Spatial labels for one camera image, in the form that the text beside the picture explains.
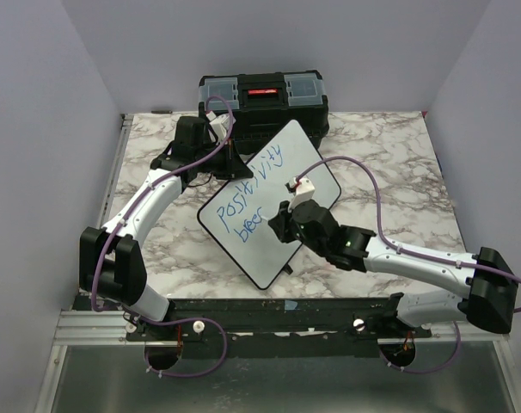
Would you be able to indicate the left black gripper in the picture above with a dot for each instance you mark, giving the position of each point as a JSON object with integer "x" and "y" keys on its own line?
{"x": 235, "y": 168}

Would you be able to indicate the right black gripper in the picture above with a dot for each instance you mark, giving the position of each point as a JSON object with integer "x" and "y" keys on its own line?
{"x": 280, "y": 222}

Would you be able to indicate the white whiteboard black frame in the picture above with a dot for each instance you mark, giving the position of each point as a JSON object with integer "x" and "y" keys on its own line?
{"x": 233, "y": 215}

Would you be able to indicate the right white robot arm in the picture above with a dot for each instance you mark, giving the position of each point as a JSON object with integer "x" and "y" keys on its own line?
{"x": 477, "y": 287}

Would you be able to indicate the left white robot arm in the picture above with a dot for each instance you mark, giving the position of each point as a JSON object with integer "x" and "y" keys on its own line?
{"x": 111, "y": 265}

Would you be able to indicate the black plastic toolbox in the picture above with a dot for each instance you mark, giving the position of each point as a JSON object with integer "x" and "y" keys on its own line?
{"x": 262, "y": 104}

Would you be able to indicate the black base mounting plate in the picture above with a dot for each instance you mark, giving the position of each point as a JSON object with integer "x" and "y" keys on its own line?
{"x": 278, "y": 328}

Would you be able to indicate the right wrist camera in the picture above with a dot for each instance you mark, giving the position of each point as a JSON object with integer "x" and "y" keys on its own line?
{"x": 302, "y": 190}

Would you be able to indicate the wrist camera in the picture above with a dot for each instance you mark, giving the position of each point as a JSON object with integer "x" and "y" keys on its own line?
{"x": 219, "y": 125}
{"x": 302, "y": 190}

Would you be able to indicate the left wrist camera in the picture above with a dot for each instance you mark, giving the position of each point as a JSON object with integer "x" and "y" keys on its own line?
{"x": 219, "y": 125}

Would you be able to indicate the aluminium side rail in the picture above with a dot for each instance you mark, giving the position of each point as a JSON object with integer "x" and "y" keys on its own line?
{"x": 86, "y": 328}

